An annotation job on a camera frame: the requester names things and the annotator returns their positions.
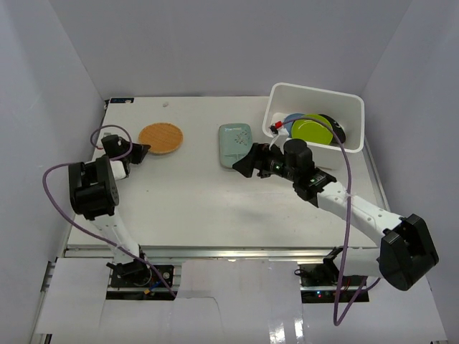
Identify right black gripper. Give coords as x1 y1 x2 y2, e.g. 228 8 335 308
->
232 143 298 183

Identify teal rectangular ceramic plate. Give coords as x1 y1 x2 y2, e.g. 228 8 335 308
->
218 123 253 168

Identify orange woven round plate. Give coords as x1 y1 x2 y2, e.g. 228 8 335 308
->
138 123 184 155

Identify blue round plate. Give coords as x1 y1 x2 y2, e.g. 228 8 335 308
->
283 113 305 135

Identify green round plate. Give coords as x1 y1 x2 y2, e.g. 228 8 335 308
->
290 114 333 145

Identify black round plate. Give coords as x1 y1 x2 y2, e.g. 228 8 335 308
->
320 114 346 144

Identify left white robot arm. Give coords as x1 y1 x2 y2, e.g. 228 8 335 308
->
68 134 152 286

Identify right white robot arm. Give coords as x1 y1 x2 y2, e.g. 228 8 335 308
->
232 139 439 291

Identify white plastic bin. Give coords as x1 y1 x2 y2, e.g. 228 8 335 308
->
262 82 365 169

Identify dark label sticker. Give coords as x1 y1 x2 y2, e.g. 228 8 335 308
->
110 97 135 104

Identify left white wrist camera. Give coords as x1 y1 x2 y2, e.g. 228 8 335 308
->
101 133 120 145

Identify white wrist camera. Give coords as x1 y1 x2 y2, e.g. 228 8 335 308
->
270 121 290 148
101 133 120 145

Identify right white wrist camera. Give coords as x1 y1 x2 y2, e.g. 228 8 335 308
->
270 121 290 148

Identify aluminium frame rail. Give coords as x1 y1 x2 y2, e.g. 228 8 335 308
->
35 245 323 343

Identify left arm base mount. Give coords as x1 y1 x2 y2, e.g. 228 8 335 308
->
106 259 174 297

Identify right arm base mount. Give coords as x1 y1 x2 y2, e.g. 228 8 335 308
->
294 264 362 304

